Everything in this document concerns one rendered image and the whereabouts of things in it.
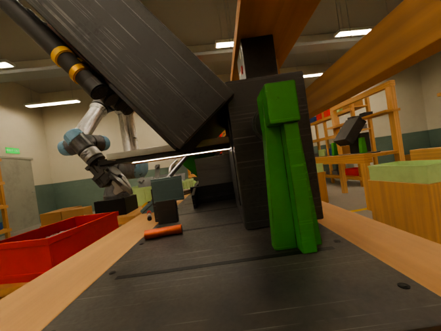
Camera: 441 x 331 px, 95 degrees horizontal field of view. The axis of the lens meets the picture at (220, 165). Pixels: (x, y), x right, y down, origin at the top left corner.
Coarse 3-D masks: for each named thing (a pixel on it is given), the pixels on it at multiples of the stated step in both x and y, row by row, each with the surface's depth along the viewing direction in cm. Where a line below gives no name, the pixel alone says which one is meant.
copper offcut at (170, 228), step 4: (180, 224) 51; (160, 228) 50; (164, 228) 50; (168, 228) 50; (172, 228) 50; (176, 228) 50; (180, 228) 50; (144, 232) 49; (148, 232) 49; (152, 232) 49; (156, 232) 49; (160, 232) 49; (164, 232) 49; (168, 232) 49; (172, 232) 49; (176, 232) 50; (180, 232) 50; (144, 236) 49; (148, 236) 49; (152, 236) 49; (156, 236) 49; (160, 236) 50
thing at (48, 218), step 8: (64, 208) 586; (72, 208) 556; (80, 208) 529; (88, 208) 546; (40, 216) 526; (48, 216) 525; (56, 216) 524; (64, 216) 523; (72, 216) 524; (48, 224) 525
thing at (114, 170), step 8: (96, 160) 84; (88, 168) 84; (96, 168) 84; (104, 168) 84; (112, 168) 85; (96, 176) 82; (104, 176) 83; (120, 176) 87; (96, 184) 82; (104, 184) 82
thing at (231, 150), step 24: (240, 96) 45; (240, 120) 46; (240, 144) 46; (312, 144) 45; (240, 168) 46; (264, 168) 46; (312, 168) 45; (240, 192) 46; (264, 192) 46; (312, 192) 45; (264, 216) 46
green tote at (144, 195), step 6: (186, 180) 186; (192, 180) 204; (186, 186) 185; (192, 186) 201; (138, 192) 172; (144, 192) 171; (150, 192) 170; (138, 198) 172; (144, 198) 171; (150, 198) 170; (138, 204) 172
